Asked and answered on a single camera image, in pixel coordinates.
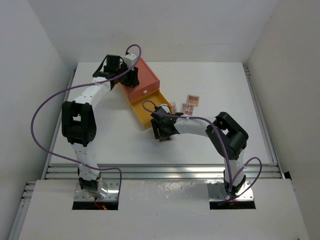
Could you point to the orange drawer box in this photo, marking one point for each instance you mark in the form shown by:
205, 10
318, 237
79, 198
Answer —
148, 83

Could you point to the pink eyeshadow palette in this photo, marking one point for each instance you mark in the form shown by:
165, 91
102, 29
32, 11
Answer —
187, 109

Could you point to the aluminium frame rail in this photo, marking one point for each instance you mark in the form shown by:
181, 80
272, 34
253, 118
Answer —
162, 171

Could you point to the white front cover panel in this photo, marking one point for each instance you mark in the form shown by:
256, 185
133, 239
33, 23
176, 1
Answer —
157, 210

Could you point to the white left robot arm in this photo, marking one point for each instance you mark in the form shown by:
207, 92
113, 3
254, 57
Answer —
78, 120

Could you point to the small clear eyeshadow palette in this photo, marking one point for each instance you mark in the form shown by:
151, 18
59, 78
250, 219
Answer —
173, 107

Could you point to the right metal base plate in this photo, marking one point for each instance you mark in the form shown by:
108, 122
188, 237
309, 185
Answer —
217, 192

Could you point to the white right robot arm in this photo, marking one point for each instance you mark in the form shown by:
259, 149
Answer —
227, 136

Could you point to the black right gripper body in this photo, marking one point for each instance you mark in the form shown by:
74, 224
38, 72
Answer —
163, 132

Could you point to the brown eyeshadow palette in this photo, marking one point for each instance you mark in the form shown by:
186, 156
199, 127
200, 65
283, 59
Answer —
193, 100

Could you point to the metal base plate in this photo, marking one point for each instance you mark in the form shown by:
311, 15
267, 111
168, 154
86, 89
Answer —
217, 192
106, 192

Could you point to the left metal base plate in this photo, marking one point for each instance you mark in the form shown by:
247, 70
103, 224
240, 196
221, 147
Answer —
106, 192

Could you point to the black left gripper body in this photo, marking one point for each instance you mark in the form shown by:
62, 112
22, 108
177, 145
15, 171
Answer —
128, 79

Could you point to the colourful eyeshadow palette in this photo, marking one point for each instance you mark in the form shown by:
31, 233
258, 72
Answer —
164, 139

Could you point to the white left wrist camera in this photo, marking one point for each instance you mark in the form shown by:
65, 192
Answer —
130, 59

